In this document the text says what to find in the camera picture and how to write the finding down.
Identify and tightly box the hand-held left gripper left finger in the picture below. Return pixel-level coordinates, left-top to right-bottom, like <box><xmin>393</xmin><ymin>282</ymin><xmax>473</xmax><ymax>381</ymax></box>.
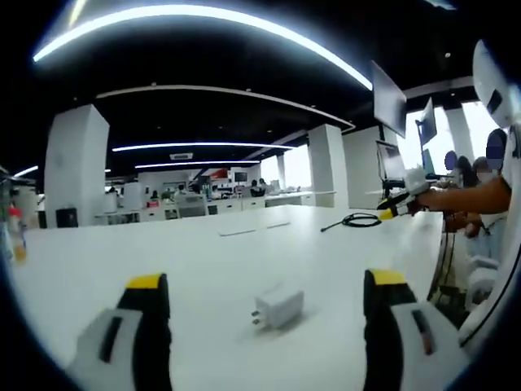
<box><xmin>67</xmin><ymin>272</ymin><xmax>172</xmax><ymax>391</ymax></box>

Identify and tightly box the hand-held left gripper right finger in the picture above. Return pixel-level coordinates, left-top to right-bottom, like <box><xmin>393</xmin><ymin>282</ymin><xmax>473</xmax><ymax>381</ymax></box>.
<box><xmin>363</xmin><ymin>268</ymin><xmax>470</xmax><ymax>391</ymax></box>

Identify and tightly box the black Type-C cable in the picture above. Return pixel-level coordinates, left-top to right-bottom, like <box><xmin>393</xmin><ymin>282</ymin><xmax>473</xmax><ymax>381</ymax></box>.
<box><xmin>320</xmin><ymin>212</ymin><xmax>383</xmax><ymax>234</ymax></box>

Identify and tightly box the white charger adapter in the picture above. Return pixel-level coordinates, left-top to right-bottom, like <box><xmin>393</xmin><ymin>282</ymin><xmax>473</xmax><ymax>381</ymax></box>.
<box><xmin>250</xmin><ymin>283</ymin><xmax>305</xmax><ymax>330</ymax></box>

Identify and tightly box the white desk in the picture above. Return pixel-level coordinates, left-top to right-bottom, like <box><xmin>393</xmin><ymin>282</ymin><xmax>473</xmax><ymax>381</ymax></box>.
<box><xmin>7</xmin><ymin>203</ymin><xmax>445</xmax><ymax>391</ymax></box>

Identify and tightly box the person's right hand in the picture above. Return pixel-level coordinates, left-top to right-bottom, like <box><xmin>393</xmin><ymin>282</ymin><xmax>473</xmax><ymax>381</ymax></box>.
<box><xmin>408</xmin><ymin>193</ymin><xmax>431</xmax><ymax>217</ymax></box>

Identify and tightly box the black monitor stand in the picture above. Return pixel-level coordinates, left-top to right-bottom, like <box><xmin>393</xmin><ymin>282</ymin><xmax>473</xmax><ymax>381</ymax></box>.
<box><xmin>380</xmin><ymin>178</ymin><xmax>408</xmax><ymax>201</ymax></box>

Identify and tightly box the lit monitor screen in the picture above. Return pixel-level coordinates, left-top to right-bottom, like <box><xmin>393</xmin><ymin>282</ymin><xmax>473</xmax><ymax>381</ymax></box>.
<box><xmin>376</xmin><ymin>140</ymin><xmax>408</xmax><ymax>183</ymax></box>

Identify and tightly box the small tilted monitor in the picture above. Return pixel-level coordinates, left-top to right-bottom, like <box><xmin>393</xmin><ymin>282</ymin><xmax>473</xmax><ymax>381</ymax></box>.
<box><xmin>414</xmin><ymin>97</ymin><xmax>439</xmax><ymax>147</ymax></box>

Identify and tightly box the large dark monitor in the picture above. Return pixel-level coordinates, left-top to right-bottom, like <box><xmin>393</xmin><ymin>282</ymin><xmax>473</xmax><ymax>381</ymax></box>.
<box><xmin>370</xmin><ymin>59</ymin><xmax>408</xmax><ymax>139</ymax></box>

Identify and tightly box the white chair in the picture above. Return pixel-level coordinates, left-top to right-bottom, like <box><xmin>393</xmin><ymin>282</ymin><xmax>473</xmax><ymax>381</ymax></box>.
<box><xmin>466</xmin><ymin>254</ymin><xmax>502</xmax><ymax>305</ymax></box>

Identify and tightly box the white chest-worn device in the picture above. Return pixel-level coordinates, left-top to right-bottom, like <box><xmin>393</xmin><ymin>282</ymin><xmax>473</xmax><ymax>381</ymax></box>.
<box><xmin>471</xmin><ymin>39</ymin><xmax>521</xmax><ymax>128</ymax></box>

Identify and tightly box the black box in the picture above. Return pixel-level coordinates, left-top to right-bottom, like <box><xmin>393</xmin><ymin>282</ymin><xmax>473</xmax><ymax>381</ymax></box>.
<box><xmin>55</xmin><ymin>207</ymin><xmax>79</xmax><ymax>228</ymax></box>

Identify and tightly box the tall white appliance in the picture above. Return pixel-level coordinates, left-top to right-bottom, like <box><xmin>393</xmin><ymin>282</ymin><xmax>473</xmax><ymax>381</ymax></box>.
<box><xmin>121</xmin><ymin>182</ymin><xmax>143</xmax><ymax>211</ymax></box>

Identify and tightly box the orange drink bottle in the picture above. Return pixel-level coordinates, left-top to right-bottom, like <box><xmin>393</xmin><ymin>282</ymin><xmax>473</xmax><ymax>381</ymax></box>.
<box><xmin>7</xmin><ymin>204</ymin><xmax>29</xmax><ymax>265</ymax></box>

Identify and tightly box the grey mesh office chair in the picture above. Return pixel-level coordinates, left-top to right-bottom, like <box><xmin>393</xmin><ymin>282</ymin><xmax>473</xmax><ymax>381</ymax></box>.
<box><xmin>177</xmin><ymin>194</ymin><xmax>209</xmax><ymax>219</ymax></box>

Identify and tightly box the straight ceiling light strip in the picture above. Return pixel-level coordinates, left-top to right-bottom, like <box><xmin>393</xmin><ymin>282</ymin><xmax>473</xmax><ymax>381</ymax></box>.
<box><xmin>112</xmin><ymin>141</ymin><xmax>295</xmax><ymax>153</ymax></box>
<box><xmin>134</xmin><ymin>159</ymin><xmax>261</xmax><ymax>169</ymax></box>

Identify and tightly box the long curved ceiling light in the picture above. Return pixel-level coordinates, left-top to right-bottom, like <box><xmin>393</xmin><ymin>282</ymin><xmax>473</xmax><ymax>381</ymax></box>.
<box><xmin>32</xmin><ymin>4</ymin><xmax>374</xmax><ymax>91</ymax></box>

